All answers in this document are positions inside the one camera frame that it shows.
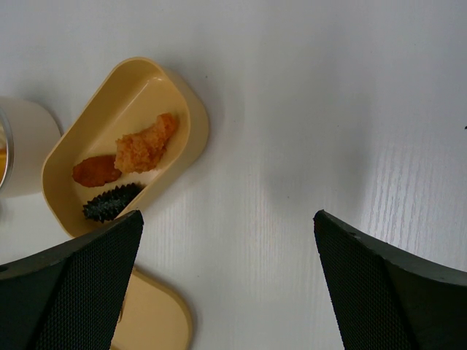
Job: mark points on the beige oval lunch box lid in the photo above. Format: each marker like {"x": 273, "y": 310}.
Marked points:
{"x": 153, "y": 316}

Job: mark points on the black spiky food piece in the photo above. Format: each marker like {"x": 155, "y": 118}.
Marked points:
{"x": 108, "y": 205}

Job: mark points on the round metal-lined container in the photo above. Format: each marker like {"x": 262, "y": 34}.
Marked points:
{"x": 30, "y": 132}

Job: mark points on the red-brown sausage food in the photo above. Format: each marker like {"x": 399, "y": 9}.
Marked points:
{"x": 96, "y": 171}

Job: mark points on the orange fried food piece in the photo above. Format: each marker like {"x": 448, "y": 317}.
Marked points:
{"x": 141, "y": 152}

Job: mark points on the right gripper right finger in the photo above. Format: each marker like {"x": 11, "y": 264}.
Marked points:
{"x": 386, "y": 298}

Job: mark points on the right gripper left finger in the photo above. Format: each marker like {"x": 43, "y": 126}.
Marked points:
{"x": 70, "y": 296}

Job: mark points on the beige oval lunch box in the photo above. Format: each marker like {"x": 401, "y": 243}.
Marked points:
{"x": 134, "y": 93}

